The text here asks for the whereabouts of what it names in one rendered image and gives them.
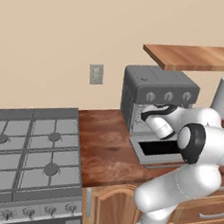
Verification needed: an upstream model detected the grey gas stove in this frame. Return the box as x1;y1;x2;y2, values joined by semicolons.
0;102;92;224

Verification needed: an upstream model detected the grey cupboard door handle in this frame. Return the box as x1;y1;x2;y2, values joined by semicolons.
84;186;95;219

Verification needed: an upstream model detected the grey toaster oven door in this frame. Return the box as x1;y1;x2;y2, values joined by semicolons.
127;131;192;173

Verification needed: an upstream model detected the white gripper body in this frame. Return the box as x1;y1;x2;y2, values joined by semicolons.
145;114;177;141

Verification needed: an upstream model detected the wooden wall shelf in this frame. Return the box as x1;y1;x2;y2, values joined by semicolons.
140;40;224;76

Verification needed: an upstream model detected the grey toaster oven knob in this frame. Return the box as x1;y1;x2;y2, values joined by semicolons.
181;91;194;103
145;91;157;103
163;90;175;103

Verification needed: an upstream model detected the wooden cupboard door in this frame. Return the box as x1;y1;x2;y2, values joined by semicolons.
89;182;145;224

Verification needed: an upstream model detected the grey stove knob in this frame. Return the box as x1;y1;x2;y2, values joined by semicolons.
0;208;15;222
23;206;38;220
65;202;79;215
44;204;59;217

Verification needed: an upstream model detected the grey toaster oven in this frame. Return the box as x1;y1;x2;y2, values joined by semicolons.
118;63;203;139

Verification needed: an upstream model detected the grey drawer handle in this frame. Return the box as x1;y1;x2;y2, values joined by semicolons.
198;209;224;222

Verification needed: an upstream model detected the grey wall outlet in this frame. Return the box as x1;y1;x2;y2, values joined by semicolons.
87;63;105;86

